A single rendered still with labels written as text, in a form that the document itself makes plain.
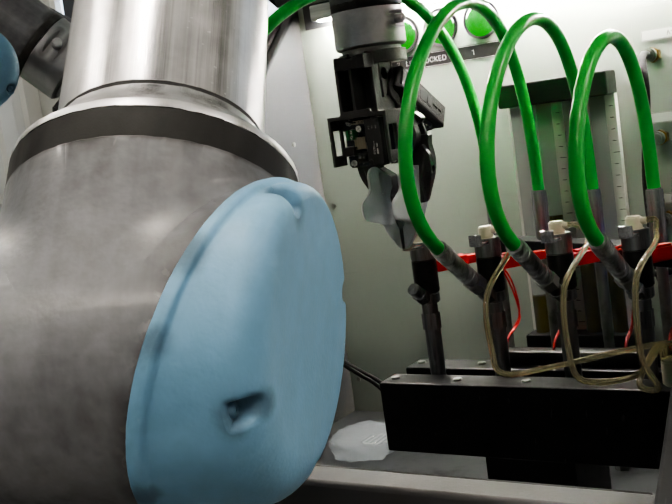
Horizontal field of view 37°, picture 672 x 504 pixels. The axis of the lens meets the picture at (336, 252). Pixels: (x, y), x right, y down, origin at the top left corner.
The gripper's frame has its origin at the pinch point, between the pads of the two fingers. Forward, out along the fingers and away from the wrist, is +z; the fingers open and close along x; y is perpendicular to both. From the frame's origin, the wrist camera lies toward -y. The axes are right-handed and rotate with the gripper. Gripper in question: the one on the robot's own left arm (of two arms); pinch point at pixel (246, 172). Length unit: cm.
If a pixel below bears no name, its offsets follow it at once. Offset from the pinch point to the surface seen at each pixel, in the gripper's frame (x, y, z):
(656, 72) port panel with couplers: 4, -40, 34
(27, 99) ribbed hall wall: -713, -184, -128
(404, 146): 18.7, -4.9, 9.4
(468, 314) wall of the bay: -26.1, -11.3, 38.9
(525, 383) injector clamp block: 9.2, 3.8, 35.6
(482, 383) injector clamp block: 5.6, 5.4, 32.9
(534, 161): 0.0, -22.5, 27.3
